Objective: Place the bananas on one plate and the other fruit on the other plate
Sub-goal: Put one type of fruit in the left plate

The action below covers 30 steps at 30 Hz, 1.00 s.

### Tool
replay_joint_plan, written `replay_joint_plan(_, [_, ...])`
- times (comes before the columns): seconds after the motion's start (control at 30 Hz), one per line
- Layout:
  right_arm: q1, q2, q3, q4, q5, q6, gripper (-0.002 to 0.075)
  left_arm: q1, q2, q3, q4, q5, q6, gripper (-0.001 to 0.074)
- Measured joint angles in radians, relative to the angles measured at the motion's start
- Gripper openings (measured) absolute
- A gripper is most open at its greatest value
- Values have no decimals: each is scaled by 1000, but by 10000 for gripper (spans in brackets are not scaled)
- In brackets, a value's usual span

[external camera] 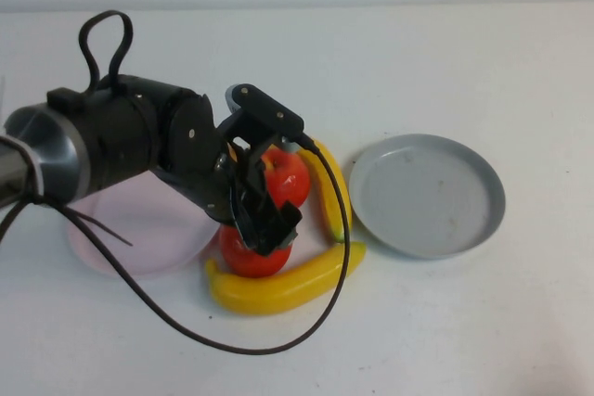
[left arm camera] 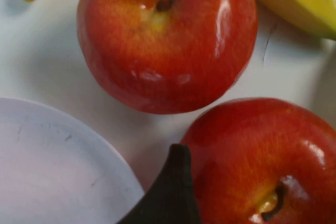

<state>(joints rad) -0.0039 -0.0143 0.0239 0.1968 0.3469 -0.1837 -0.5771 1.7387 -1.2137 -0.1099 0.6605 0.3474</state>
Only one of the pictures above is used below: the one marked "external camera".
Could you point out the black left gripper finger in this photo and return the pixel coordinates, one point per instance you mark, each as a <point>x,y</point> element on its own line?
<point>250,224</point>
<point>285,224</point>

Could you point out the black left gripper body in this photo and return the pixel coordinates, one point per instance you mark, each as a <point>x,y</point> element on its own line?
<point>232,196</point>

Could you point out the pink round plate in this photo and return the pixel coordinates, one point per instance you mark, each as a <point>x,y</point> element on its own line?
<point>153,238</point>

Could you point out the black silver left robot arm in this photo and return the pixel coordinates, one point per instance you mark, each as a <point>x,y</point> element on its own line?
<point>116,136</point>

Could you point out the grey round plate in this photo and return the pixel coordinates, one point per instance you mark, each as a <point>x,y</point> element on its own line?
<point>427,196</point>

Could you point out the yellow banana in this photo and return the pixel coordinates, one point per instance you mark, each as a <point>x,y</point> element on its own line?
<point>260,296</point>
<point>327,201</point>

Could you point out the red apple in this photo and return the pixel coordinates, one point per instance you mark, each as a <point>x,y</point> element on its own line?
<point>260,264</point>
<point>290,178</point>

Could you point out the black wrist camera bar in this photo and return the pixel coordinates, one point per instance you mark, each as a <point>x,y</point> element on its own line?
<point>264,106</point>

